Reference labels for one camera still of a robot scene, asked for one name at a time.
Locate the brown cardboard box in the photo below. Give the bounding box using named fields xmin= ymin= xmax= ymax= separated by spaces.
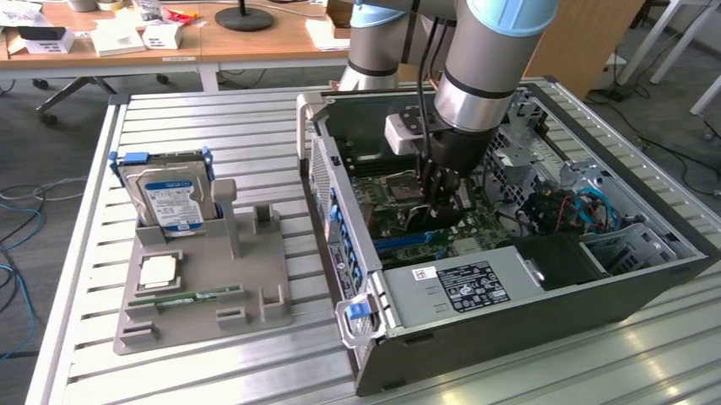
xmin=326 ymin=0 xmax=355 ymax=29

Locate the black graphics card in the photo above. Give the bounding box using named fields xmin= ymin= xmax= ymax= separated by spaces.
xmin=364 ymin=196 xmax=466 ymax=237

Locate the blue wire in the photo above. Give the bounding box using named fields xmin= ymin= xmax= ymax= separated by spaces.
xmin=573 ymin=187 xmax=621 ymax=231

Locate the blue expansion slot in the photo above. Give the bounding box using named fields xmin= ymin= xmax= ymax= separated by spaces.
xmin=374 ymin=234 xmax=429 ymax=254

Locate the small grey disk bay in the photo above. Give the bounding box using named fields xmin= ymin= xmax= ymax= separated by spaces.
xmin=579 ymin=223 xmax=677 ymax=278

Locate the hard disk with blue bracket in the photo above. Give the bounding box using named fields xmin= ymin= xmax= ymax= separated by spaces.
xmin=107 ymin=145 xmax=222 ymax=240

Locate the grey power supply unit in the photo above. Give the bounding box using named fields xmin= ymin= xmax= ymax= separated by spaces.
xmin=380 ymin=246 xmax=546 ymax=330

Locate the grey floor cable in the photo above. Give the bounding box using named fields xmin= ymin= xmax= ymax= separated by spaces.
xmin=0 ymin=176 xmax=85 ymax=203

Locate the wooden cabinet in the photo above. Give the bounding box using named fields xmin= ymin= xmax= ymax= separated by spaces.
xmin=521 ymin=0 xmax=646 ymax=98

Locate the open white foam box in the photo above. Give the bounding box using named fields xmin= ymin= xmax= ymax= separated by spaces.
xmin=89 ymin=19 xmax=148 ymax=58

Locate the crumpled white paper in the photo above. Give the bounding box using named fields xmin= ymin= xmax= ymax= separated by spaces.
xmin=0 ymin=3 xmax=47 ymax=27

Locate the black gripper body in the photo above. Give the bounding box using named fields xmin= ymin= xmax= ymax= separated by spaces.
xmin=414 ymin=125 xmax=498 ymax=177

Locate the white box with black lid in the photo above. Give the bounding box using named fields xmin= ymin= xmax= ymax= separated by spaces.
xmin=16 ymin=25 xmax=76 ymax=55

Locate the red and yellow packet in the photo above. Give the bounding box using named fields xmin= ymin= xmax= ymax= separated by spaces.
xmin=161 ymin=8 xmax=202 ymax=26

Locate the wooden desk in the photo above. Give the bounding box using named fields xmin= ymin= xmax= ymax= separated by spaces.
xmin=0 ymin=0 xmax=204 ymax=81
xmin=199 ymin=0 xmax=511 ymax=93

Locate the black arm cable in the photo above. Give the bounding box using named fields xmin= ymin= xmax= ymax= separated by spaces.
xmin=415 ymin=16 xmax=453 ymax=170

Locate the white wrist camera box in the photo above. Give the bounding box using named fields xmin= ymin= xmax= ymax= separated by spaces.
xmin=383 ymin=110 xmax=438 ymax=156

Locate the blue floor cable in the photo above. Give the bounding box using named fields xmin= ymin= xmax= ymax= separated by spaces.
xmin=0 ymin=202 xmax=44 ymax=364

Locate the silver CPU chip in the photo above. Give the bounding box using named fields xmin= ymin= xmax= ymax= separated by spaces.
xmin=139 ymin=255 xmax=182 ymax=290

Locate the red wire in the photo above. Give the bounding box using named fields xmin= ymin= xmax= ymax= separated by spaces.
xmin=554 ymin=192 xmax=570 ymax=231

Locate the black lamp base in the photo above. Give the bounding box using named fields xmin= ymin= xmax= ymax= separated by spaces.
xmin=212 ymin=0 xmax=276 ymax=33

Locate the CPU socket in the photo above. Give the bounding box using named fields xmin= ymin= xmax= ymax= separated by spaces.
xmin=380 ymin=172 xmax=423 ymax=206

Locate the black open PC case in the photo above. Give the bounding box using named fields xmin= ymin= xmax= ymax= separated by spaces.
xmin=295 ymin=75 xmax=712 ymax=397

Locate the tall perforated drive cage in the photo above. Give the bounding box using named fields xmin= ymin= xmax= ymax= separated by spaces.
xmin=482 ymin=99 xmax=570 ymax=212

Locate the white paper stack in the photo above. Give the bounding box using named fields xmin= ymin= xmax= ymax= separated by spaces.
xmin=303 ymin=19 xmax=351 ymax=51

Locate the white box with label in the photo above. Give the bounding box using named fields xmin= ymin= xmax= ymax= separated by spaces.
xmin=140 ymin=24 xmax=184 ymax=51

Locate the grey parts rack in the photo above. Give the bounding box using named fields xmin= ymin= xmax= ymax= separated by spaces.
xmin=112 ymin=177 xmax=295 ymax=356

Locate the green loose RAM stick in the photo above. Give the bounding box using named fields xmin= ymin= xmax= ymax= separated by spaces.
xmin=127 ymin=284 xmax=243 ymax=307

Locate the green motherboard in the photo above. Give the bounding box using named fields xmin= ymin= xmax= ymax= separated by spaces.
xmin=340 ymin=141 xmax=514 ymax=271

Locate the white table frame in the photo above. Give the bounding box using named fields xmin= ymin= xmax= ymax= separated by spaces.
xmin=617 ymin=0 xmax=721 ymax=115

